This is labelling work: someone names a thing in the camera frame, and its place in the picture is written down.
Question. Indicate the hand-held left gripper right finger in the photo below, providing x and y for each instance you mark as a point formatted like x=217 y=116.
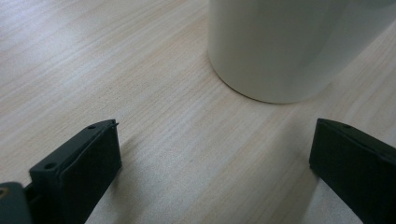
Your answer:
x=358 y=161

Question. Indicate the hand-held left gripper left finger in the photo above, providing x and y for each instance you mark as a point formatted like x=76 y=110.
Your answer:
x=81 y=168

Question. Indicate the white cup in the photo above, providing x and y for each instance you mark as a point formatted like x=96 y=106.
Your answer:
x=280 y=46

